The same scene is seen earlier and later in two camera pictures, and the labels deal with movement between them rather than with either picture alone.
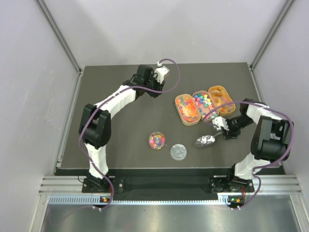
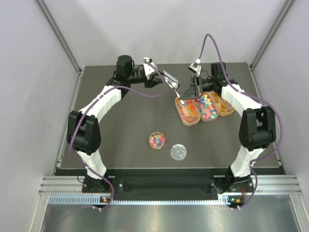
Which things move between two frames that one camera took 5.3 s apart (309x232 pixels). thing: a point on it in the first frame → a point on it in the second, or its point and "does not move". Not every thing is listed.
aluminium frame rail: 74,184 does not move
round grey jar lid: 178,152 does not move
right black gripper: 230,134 → 194,88
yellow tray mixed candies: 220,97 does not move
